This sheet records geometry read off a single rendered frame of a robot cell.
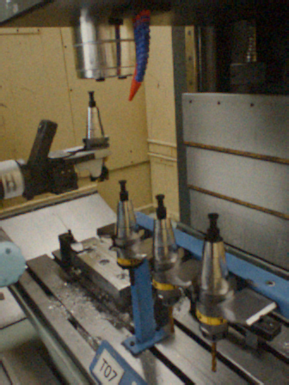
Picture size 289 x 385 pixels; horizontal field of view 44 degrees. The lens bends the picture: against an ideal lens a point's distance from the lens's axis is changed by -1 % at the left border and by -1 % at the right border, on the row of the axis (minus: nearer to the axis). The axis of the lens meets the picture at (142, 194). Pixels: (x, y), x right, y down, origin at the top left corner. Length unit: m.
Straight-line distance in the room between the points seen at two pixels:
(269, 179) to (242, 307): 0.67
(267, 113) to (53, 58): 1.15
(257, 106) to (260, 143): 0.11
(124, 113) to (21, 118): 0.58
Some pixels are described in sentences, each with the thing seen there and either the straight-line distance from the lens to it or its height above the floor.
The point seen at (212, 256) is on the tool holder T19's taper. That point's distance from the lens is 0.50.
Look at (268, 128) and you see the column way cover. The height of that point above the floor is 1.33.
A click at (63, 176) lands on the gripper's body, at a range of 0.80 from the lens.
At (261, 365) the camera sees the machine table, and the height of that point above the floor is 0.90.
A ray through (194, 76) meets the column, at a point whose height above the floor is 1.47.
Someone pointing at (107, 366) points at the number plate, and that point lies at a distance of 0.83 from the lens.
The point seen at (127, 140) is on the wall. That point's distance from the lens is 2.12.
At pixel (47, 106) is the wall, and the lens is 1.89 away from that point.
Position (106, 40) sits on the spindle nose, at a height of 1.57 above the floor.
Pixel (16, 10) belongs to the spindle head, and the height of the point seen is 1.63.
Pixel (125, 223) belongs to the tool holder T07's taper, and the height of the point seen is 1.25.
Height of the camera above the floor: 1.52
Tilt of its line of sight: 20 degrees down
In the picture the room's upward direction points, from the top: 4 degrees counter-clockwise
